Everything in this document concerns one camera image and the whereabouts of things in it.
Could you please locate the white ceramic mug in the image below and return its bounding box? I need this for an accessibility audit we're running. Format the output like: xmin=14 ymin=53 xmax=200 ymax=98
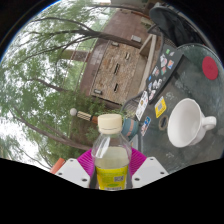
xmin=166 ymin=97 xmax=218 ymax=149

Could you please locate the black jacket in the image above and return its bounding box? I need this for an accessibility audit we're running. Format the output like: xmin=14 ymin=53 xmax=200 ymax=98
xmin=148 ymin=3 xmax=201 ymax=48

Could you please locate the grey wall box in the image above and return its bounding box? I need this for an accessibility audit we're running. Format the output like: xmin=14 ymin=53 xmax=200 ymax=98
xmin=130 ymin=34 xmax=143 ymax=43

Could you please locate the black laptop with stickers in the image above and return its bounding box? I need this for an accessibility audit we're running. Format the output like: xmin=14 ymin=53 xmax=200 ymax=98
xmin=145 ymin=43 xmax=185 ymax=103

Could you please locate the yellow card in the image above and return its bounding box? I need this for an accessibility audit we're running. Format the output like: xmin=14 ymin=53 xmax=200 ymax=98
xmin=154 ymin=95 xmax=168 ymax=119

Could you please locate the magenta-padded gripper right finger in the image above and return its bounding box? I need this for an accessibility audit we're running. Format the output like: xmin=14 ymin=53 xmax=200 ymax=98
xmin=128 ymin=147 xmax=170 ymax=190

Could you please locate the flat round red coaster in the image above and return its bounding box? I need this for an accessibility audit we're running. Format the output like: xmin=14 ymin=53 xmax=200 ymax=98
xmin=201 ymin=55 xmax=220 ymax=81

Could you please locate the striped lamp post, globe light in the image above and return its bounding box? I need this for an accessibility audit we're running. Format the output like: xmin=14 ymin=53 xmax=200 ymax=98
xmin=69 ymin=107 xmax=101 ymax=126

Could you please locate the small dark round ring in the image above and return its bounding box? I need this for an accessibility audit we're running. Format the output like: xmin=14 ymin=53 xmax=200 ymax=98
xmin=157 ymin=115 xmax=169 ymax=132

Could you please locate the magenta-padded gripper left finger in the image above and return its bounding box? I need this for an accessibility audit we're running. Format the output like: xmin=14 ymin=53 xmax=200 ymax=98
xmin=54 ymin=148 xmax=98 ymax=190

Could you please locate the clear bottle with yellow label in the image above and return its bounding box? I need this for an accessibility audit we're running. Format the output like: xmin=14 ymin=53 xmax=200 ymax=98
xmin=90 ymin=113 xmax=133 ymax=192

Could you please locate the white printed booklet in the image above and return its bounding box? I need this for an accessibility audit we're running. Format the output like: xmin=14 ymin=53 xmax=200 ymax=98
xmin=134 ymin=89 xmax=150 ymax=122

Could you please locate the small blue printed card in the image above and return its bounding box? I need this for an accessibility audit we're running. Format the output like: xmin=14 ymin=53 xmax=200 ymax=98
xmin=140 ymin=115 xmax=152 ymax=137

